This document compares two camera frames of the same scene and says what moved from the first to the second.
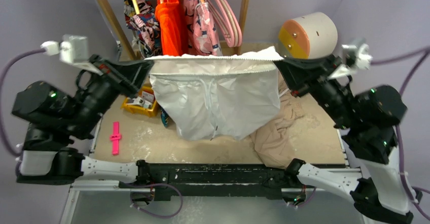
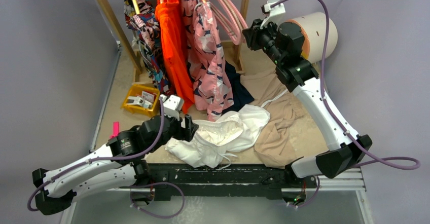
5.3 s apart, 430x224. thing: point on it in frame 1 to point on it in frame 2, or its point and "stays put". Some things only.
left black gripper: (132, 75) to (185, 133)
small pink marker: (115, 137) stays put
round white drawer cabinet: (313, 36) stays put
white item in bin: (140, 101) stays put
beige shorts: (274, 143) stays put
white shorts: (216, 96) to (212, 141)
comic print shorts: (145, 25) stays put
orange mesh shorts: (170, 14) stays put
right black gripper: (311, 78) to (253, 34)
